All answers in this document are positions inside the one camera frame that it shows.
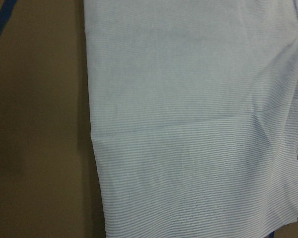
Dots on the blue white striped shirt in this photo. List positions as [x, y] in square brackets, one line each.
[194, 115]

